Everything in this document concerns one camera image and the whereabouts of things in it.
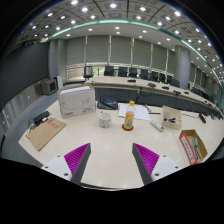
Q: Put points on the grey crt monitor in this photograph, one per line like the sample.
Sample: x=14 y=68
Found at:
x=49 y=87

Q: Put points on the white ceramic mug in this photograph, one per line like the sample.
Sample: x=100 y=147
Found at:
x=105 y=119

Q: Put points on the black power adapter device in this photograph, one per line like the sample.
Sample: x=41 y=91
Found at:
x=39 y=118

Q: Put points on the red round coaster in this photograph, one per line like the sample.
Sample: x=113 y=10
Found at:
x=127 y=128

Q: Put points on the white paper sheets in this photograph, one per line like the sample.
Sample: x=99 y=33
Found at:
x=140 y=112

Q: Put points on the small beige open box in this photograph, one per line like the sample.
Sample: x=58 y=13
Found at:
x=171 y=117

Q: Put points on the white cardboard box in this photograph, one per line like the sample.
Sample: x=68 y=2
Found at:
x=76 y=101

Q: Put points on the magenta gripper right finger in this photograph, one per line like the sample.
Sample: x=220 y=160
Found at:
x=146 y=161

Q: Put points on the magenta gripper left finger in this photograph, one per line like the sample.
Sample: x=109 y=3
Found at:
x=77 y=160

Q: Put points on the black office chair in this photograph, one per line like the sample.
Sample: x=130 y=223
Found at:
x=88 y=72

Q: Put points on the red and brown open carton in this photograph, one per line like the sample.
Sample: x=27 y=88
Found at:
x=193 y=146

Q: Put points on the long curved conference desk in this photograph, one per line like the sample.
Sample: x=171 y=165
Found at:
x=151 y=93

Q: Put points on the yellow juice bottle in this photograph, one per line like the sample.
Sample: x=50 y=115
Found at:
x=130 y=113

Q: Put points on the black pouch bag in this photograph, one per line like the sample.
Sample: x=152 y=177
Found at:
x=107 y=103

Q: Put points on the white remote control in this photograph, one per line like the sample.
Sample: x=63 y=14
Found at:
x=157 y=125

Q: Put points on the brown paper envelope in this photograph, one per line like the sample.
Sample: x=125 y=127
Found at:
x=42 y=134

